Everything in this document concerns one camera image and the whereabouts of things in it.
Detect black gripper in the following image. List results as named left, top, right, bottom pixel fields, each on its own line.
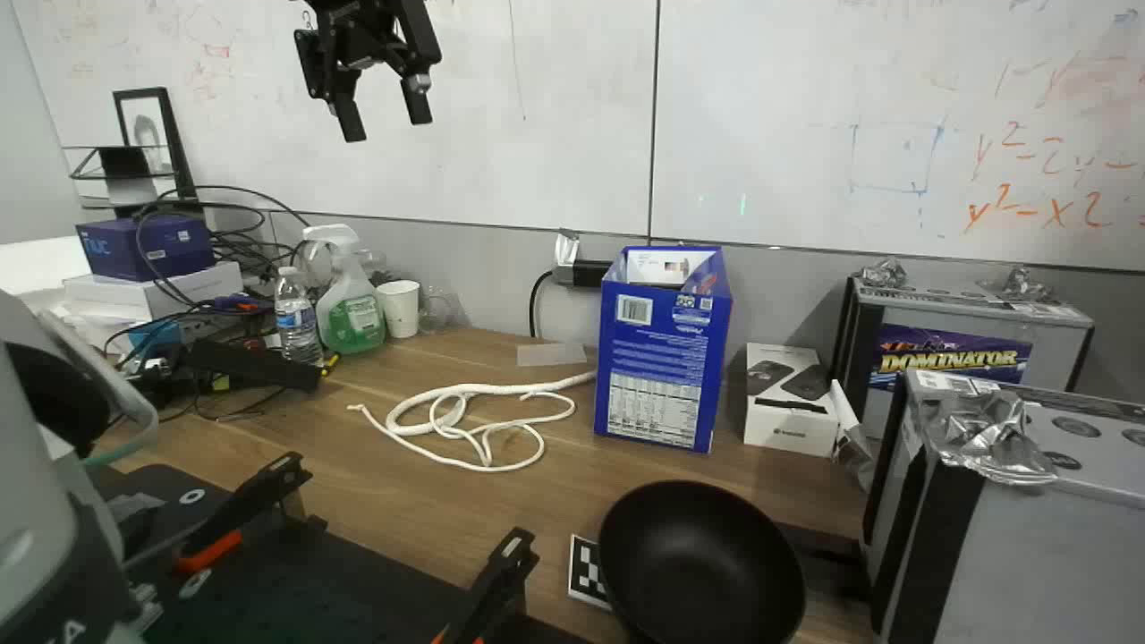
left=294, top=0, right=444, bottom=148

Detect thick white braided rope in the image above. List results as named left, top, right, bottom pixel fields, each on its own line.
left=388, top=369, right=599, bottom=445

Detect dark blue device box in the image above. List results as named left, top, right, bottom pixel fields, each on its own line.
left=77, top=212, right=218, bottom=288

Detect blue cardboard box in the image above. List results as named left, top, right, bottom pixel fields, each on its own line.
left=591, top=243, right=737, bottom=460

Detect small white product box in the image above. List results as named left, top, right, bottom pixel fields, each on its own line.
left=742, top=341, right=861, bottom=462

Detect whiteboard panel, black handwriting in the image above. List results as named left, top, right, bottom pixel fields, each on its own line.
left=12, top=0, right=657, bottom=237

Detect white paper cup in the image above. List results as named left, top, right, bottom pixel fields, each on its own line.
left=371, top=277, right=425, bottom=343

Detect green liquid spray bottle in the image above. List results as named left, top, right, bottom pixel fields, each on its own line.
left=297, top=226, right=390, bottom=357

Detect clear plastic water bottle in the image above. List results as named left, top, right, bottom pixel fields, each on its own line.
left=271, top=264, right=321, bottom=365

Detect black power strip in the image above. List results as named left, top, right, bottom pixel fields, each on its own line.
left=546, top=257, right=619, bottom=293

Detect small black upright panel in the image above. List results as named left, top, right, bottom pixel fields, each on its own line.
left=96, top=144, right=160, bottom=221

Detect black handheld tool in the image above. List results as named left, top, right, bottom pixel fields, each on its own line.
left=137, top=336, right=329, bottom=409

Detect stack of white boxes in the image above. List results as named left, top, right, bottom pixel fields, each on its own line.
left=49, top=263, right=248, bottom=332

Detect whiteboard panel, orange formulas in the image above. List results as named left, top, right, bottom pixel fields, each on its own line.
left=651, top=0, right=1145, bottom=274

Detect black white fiducial tag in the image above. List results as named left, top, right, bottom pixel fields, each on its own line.
left=562, top=529, right=619, bottom=616

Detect small crumpled foil piece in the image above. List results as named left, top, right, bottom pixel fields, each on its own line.
left=857, top=263, right=911, bottom=296
left=987, top=264, right=1052, bottom=306

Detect grey rounded machine housing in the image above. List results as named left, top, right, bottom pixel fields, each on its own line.
left=0, top=291, right=164, bottom=644

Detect black frying pan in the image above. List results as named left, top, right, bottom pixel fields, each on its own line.
left=593, top=480, right=882, bottom=644

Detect grey battery with Dominator label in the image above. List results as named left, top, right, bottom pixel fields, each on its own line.
left=832, top=270, right=1099, bottom=442

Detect large crumpled foil sheet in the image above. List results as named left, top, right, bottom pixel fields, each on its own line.
left=910, top=369, right=1066, bottom=491

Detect large grey black battery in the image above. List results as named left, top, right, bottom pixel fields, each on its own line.
left=859, top=369, right=1145, bottom=644

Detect tangle of black cables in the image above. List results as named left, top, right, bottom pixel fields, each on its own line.
left=128, top=183, right=316, bottom=316

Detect black picture frame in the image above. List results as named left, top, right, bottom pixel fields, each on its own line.
left=111, top=86, right=201, bottom=200

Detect black power strip cable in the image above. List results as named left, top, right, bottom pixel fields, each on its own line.
left=526, top=270, right=564, bottom=341

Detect black clamp with orange handle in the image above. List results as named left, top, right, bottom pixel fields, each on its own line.
left=173, top=449, right=316, bottom=582
left=428, top=528, right=545, bottom=644

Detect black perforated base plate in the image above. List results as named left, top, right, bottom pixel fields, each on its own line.
left=87, top=462, right=577, bottom=644

